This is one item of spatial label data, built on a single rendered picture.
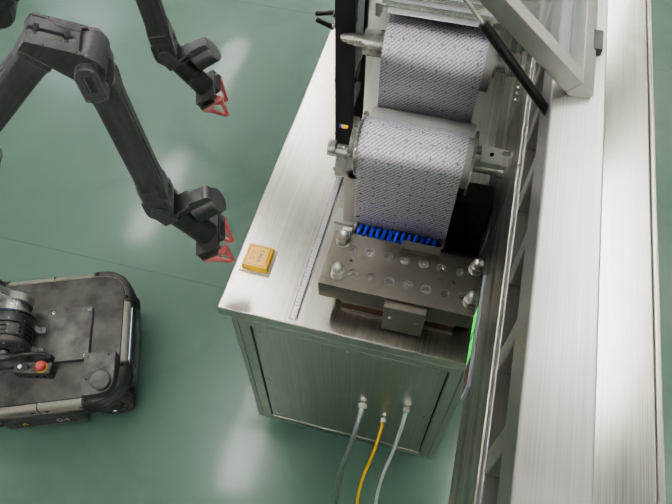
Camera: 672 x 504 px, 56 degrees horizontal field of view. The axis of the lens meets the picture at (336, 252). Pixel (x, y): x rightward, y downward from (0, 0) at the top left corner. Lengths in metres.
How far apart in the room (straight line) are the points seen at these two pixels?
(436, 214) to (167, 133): 2.07
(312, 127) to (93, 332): 1.11
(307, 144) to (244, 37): 1.95
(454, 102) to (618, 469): 0.93
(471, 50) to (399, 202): 0.38
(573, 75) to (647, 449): 0.54
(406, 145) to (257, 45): 2.45
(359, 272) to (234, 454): 1.12
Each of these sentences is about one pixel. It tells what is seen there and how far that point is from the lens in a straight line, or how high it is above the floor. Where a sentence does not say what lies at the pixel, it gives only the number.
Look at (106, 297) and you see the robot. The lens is 2.55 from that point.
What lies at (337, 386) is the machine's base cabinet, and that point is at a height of 0.55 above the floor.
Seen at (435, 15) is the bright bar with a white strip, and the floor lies 1.44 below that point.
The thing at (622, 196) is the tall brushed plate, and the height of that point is 1.44.
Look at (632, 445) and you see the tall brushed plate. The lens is 1.01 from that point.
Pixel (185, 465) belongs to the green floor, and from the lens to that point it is 2.47.
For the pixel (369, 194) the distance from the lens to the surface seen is 1.51.
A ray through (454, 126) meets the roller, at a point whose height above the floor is 1.23.
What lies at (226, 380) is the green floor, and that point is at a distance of 2.54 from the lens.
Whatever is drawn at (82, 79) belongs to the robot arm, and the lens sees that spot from 1.11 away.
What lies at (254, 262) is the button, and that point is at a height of 0.92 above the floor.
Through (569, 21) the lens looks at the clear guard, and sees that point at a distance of 1.13.
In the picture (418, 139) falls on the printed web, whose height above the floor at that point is 1.31.
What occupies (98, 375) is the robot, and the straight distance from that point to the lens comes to 2.31.
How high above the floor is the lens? 2.32
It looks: 56 degrees down
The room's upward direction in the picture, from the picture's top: straight up
